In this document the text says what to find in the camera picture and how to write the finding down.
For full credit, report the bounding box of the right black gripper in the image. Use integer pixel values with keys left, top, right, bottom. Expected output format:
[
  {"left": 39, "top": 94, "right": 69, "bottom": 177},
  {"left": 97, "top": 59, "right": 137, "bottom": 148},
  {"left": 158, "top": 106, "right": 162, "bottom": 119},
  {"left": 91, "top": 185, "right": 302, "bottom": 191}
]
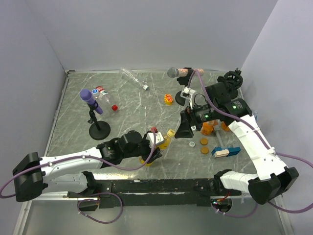
[{"left": 174, "top": 100, "right": 217, "bottom": 139}]

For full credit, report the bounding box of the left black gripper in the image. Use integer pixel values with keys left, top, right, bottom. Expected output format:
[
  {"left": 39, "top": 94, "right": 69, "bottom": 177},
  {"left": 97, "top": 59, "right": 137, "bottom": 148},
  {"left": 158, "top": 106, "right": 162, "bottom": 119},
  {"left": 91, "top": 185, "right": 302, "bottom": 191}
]
[{"left": 122, "top": 131, "right": 162, "bottom": 163}]

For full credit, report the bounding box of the yellow juice bottle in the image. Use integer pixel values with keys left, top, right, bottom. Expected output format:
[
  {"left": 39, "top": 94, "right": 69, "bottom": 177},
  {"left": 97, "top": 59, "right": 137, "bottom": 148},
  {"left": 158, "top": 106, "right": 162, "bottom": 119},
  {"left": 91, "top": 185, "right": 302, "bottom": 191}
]
[{"left": 139, "top": 133, "right": 172, "bottom": 166}]

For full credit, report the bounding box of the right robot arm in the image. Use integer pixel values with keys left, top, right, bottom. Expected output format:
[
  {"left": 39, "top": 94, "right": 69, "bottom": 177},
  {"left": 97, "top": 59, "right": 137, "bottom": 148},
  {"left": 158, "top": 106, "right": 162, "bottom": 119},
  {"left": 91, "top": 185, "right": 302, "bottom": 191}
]
[{"left": 175, "top": 82, "right": 299, "bottom": 205}]

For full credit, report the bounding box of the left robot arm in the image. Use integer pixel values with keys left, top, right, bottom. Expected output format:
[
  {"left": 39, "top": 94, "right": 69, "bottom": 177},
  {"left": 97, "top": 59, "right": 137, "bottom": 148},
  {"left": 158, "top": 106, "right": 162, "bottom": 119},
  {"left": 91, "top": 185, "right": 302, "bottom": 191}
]
[{"left": 13, "top": 131, "right": 164, "bottom": 202}]

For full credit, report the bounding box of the clear bottle red cap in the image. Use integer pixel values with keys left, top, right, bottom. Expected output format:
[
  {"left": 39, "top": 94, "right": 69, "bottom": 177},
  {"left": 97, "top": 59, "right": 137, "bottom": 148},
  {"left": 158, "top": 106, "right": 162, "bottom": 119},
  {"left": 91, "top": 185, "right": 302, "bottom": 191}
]
[{"left": 96, "top": 86, "right": 118, "bottom": 113}]

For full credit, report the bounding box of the clear empty bottle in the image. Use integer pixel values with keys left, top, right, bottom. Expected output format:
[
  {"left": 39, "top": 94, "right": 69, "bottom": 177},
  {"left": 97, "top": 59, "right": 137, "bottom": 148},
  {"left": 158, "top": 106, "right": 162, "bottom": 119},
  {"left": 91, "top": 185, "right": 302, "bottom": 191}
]
[{"left": 119, "top": 68, "right": 150, "bottom": 91}]

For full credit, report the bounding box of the brown cap upper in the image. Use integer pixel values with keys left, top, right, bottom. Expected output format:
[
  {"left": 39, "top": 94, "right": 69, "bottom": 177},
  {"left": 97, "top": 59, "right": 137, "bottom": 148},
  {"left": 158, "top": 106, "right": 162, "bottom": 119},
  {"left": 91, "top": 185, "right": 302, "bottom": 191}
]
[{"left": 200, "top": 138, "right": 208, "bottom": 145}]

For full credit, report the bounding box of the brown cap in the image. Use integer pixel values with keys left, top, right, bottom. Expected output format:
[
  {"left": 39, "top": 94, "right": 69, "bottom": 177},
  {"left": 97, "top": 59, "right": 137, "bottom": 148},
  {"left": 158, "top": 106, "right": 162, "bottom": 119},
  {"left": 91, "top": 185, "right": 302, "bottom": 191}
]
[
  {"left": 200, "top": 138, "right": 208, "bottom": 145},
  {"left": 201, "top": 146, "right": 209, "bottom": 154}
]

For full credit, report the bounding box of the brown cap lower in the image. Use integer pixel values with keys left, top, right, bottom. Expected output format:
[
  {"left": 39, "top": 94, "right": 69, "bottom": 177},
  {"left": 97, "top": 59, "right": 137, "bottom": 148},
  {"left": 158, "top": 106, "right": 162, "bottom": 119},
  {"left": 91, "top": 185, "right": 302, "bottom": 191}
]
[{"left": 201, "top": 146, "right": 209, "bottom": 154}]

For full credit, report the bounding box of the grey rod tool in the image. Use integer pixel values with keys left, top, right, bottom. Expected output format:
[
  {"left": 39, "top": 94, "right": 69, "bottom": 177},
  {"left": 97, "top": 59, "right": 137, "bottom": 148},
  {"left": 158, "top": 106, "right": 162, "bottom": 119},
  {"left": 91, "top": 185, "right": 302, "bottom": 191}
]
[{"left": 214, "top": 125, "right": 224, "bottom": 148}]

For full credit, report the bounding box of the yellow red toy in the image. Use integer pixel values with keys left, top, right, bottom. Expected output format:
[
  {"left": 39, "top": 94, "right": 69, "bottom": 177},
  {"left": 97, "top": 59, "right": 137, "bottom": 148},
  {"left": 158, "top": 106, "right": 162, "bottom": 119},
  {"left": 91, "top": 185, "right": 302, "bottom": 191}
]
[{"left": 164, "top": 94, "right": 173, "bottom": 105}]

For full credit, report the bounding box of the blue white block toy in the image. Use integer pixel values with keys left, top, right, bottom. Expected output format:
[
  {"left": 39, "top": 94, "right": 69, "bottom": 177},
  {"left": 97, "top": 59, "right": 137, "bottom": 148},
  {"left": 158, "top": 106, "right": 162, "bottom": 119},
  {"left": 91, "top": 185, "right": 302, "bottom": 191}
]
[{"left": 211, "top": 147, "right": 241, "bottom": 158}]

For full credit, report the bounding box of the center black microphone stand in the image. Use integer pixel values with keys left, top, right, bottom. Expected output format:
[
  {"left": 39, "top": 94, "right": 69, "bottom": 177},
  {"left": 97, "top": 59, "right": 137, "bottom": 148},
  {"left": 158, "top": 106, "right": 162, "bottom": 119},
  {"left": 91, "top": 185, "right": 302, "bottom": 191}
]
[{"left": 175, "top": 68, "right": 193, "bottom": 106}]

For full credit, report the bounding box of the black microphone stand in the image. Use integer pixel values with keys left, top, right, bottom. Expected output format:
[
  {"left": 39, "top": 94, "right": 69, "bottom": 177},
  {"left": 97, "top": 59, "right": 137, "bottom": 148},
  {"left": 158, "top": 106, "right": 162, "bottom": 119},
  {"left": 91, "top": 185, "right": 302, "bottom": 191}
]
[
  {"left": 88, "top": 104, "right": 111, "bottom": 141},
  {"left": 175, "top": 68, "right": 193, "bottom": 106},
  {"left": 217, "top": 68, "right": 243, "bottom": 99}
]

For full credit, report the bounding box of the silver head pink microphone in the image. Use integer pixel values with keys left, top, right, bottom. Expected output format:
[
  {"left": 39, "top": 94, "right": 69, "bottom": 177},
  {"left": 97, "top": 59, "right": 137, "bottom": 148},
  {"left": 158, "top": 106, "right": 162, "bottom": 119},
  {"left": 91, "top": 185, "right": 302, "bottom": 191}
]
[{"left": 167, "top": 67, "right": 194, "bottom": 78}]

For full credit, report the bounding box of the left black microphone stand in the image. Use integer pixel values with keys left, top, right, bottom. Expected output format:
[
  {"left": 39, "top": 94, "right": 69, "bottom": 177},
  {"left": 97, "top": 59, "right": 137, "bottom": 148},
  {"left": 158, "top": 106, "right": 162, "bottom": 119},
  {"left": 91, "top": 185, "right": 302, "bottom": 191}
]
[{"left": 88, "top": 104, "right": 111, "bottom": 141}]

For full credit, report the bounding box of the right black microphone stand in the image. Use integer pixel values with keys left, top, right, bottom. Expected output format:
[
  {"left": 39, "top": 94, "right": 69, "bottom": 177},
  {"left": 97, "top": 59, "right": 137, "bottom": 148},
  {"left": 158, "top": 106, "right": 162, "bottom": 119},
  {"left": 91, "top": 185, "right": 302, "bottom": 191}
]
[{"left": 217, "top": 68, "right": 243, "bottom": 99}]

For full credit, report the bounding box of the purple microphone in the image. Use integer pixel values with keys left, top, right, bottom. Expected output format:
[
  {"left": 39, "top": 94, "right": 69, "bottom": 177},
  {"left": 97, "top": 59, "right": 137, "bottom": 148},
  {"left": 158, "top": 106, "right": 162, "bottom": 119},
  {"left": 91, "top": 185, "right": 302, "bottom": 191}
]
[{"left": 79, "top": 89, "right": 103, "bottom": 115}]

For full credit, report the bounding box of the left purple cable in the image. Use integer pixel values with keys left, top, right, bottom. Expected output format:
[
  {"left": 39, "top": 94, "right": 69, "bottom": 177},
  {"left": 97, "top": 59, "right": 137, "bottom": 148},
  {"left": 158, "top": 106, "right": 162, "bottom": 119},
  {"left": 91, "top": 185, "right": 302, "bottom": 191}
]
[{"left": 0, "top": 131, "right": 157, "bottom": 199}]

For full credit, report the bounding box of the purple cable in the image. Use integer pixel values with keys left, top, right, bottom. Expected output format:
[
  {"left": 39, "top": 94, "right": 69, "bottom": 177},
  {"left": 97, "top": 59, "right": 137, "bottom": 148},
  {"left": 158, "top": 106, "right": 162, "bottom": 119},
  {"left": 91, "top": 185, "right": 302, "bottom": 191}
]
[
  {"left": 187, "top": 69, "right": 313, "bottom": 213},
  {"left": 0, "top": 131, "right": 157, "bottom": 199}
]

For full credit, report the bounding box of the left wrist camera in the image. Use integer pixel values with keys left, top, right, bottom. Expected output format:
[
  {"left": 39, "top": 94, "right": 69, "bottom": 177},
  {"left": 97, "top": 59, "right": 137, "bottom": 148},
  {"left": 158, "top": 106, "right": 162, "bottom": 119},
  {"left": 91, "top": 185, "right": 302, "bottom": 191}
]
[{"left": 146, "top": 127, "right": 165, "bottom": 147}]

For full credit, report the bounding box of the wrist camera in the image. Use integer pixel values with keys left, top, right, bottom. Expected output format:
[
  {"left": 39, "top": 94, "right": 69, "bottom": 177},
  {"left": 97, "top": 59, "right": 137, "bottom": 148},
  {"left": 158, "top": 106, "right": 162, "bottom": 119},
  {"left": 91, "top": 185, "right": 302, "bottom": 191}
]
[
  {"left": 146, "top": 127, "right": 165, "bottom": 147},
  {"left": 180, "top": 86, "right": 196, "bottom": 102}
]

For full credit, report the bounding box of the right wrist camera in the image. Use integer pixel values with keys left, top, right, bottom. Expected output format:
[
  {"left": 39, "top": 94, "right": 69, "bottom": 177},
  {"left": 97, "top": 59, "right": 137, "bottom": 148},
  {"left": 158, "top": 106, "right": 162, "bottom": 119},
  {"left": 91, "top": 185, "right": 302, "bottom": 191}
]
[{"left": 180, "top": 86, "right": 196, "bottom": 102}]

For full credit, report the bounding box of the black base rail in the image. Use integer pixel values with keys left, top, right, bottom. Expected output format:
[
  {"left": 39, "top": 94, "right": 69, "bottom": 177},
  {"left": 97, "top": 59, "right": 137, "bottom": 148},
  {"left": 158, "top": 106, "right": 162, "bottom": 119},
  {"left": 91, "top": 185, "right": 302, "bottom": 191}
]
[{"left": 67, "top": 178, "right": 242, "bottom": 209}]

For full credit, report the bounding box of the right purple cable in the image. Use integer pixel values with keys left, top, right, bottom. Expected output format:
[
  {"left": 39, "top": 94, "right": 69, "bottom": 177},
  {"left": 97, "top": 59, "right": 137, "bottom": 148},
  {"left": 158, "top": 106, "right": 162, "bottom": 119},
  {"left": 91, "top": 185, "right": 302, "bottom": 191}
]
[{"left": 187, "top": 69, "right": 313, "bottom": 213}]

